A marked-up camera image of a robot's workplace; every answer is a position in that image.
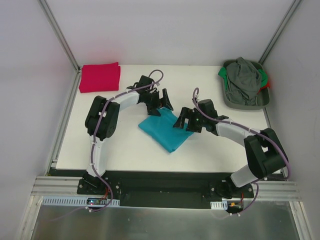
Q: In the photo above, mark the red t-shirt in bin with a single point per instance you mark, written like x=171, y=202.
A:
x=264, y=80

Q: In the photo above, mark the left aluminium frame post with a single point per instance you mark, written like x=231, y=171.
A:
x=58, y=33

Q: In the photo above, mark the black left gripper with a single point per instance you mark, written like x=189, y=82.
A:
x=157, y=103

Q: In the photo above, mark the right aluminium frame post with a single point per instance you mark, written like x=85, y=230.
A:
x=293, y=8

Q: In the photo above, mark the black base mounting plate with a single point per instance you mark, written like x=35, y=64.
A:
x=156, y=189

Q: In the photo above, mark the folded magenta t-shirt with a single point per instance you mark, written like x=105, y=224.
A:
x=100, y=78

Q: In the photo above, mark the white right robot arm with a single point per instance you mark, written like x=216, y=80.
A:
x=264, y=152

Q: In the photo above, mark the aluminium front rail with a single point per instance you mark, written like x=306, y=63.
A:
x=55, y=186

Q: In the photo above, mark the grey plastic laundry bin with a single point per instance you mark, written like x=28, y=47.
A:
x=263, y=98

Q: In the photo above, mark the aluminium frame post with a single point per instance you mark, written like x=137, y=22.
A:
x=293, y=8
x=58, y=33

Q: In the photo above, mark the grey t-shirt in bin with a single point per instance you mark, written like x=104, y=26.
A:
x=243, y=82

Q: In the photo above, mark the white slotted cable duct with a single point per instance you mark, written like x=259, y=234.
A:
x=67, y=201

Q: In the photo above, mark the teal t-shirt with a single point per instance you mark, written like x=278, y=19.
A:
x=161, y=129

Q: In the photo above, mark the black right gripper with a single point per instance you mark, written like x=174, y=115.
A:
x=189, y=120

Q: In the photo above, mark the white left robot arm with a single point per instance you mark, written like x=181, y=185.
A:
x=102, y=118

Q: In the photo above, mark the green t-shirt in bin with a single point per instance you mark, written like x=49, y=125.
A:
x=223, y=74

